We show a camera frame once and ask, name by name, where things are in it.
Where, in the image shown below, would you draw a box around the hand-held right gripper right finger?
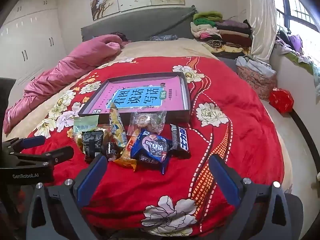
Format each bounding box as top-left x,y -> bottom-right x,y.
209,154 -> 298,240

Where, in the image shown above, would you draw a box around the dark grey cardboard box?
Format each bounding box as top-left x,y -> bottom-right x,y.
79,72 -> 190,124

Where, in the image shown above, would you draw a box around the pink quilt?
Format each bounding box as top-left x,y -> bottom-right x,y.
4,34 -> 130,134

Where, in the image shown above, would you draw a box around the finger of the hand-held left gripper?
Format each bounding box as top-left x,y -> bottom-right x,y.
1,135 -> 46,155
10,146 -> 75,172

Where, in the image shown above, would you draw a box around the clear bag with brown pastry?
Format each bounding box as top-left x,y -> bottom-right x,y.
127,111 -> 153,135

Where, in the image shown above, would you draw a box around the heap of mixed clothes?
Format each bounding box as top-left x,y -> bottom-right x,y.
275,30 -> 320,93

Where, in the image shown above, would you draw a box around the red plastic bag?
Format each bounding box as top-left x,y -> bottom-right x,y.
269,88 -> 294,114

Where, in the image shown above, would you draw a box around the pile of folded clothes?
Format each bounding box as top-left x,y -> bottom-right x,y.
190,11 -> 253,55

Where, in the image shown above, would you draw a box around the orange bread packet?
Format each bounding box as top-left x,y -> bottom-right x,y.
114,134 -> 140,172

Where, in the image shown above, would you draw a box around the dark patterned cloth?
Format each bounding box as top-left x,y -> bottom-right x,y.
150,35 -> 178,42

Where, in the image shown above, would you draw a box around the pink and blue book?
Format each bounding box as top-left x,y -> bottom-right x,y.
86,76 -> 187,114

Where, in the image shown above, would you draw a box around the floral fabric basket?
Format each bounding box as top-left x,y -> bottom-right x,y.
236,65 -> 278,102

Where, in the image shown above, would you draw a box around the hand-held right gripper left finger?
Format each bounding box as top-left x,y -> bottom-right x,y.
25,154 -> 108,240

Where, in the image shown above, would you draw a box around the white wardrobe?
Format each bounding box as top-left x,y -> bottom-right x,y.
0,0 -> 68,90

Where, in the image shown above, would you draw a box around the red floral blanket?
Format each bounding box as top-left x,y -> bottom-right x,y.
21,56 -> 285,230

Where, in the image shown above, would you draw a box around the pale blue clothes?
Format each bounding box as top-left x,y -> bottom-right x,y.
235,55 -> 275,75

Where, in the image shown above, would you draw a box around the black wafer bar packet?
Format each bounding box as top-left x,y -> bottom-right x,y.
169,124 -> 191,159

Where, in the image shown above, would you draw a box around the blue cookie packet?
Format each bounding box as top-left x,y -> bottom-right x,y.
130,129 -> 173,175

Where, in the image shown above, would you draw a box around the dark maroon cloth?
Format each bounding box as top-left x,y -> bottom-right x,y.
110,32 -> 132,46

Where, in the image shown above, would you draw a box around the small dark brown candy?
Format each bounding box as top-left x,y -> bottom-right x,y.
106,142 -> 118,161

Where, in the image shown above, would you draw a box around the long yellow snack packet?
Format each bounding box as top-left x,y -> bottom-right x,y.
109,104 -> 128,148

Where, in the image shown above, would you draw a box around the black green pea packet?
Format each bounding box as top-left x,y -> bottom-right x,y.
79,127 -> 109,159

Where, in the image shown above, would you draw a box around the green cake packet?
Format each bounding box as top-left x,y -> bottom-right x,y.
72,116 -> 100,140

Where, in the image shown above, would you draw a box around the white satin curtain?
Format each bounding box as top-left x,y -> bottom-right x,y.
246,0 -> 278,63

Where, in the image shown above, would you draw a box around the grey padded headboard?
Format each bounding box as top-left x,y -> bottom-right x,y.
80,5 -> 198,43

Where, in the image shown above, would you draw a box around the black framed window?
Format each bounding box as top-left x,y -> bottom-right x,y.
270,0 -> 320,63

